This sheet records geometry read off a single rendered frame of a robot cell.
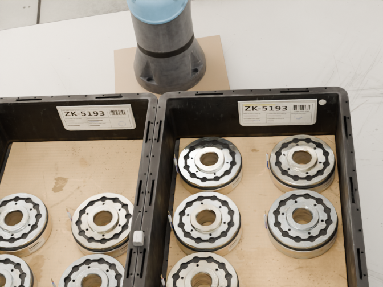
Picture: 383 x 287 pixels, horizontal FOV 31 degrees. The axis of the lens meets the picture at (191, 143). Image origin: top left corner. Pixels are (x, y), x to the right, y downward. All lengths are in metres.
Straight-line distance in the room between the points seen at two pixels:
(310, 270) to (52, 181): 0.45
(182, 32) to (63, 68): 0.34
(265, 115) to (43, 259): 0.42
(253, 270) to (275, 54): 0.61
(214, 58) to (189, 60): 0.10
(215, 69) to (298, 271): 0.56
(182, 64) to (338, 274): 0.56
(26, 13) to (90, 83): 1.45
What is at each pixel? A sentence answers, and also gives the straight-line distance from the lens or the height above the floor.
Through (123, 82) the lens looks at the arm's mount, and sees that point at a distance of 1.43.
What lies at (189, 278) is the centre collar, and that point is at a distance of 0.97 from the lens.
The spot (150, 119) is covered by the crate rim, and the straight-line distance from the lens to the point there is 1.07.
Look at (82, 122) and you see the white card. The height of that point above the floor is 0.88.
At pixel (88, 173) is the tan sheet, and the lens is 1.16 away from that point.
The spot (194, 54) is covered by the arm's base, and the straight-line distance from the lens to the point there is 1.37.
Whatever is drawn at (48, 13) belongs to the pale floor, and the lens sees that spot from 2.87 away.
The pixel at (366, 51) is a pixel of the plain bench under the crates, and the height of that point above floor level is 0.70.
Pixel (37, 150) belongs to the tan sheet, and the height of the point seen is 0.83.
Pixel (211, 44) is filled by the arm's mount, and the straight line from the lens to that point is 1.48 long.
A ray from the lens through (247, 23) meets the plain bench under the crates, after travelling 1.56.
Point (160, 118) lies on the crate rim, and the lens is 1.07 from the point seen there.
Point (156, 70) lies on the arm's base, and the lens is 1.36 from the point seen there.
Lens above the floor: 1.72
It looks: 50 degrees down
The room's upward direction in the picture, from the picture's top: 10 degrees counter-clockwise
